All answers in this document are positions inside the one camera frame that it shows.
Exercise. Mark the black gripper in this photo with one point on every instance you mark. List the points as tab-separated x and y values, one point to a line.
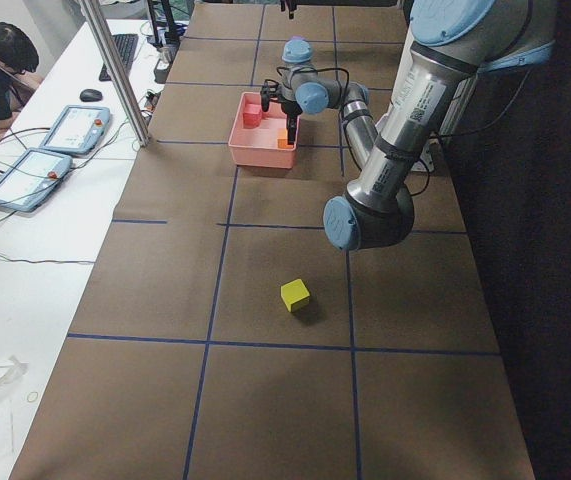
291	109

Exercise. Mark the red-pink foam block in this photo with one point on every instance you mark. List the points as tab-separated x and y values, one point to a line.
252	115

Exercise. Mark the orange foam block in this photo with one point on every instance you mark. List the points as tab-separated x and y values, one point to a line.
283	140

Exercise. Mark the yellow-green foam block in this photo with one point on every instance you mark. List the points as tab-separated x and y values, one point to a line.
295	295

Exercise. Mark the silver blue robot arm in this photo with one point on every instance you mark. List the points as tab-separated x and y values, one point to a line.
452	41

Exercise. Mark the pink plastic bin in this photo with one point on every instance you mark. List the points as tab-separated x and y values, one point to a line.
257	147

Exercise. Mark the grey power strip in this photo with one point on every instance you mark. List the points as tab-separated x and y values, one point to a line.
166	56

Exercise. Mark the black keyboard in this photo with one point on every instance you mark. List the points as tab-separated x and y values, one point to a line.
126	46

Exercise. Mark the black computer mouse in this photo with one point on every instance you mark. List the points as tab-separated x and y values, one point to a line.
90	95

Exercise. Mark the far teach pendant tablet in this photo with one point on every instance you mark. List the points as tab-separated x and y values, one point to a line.
77	130

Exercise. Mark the teach pendant tablet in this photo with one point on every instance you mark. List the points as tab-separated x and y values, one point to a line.
32	178
77	130

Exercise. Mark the near teach pendant tablet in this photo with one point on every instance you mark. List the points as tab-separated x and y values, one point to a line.
32	178

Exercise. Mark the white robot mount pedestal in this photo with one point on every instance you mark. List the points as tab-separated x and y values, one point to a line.
425	162

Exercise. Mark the aluminium frame post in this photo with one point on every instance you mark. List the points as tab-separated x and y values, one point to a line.
108	50

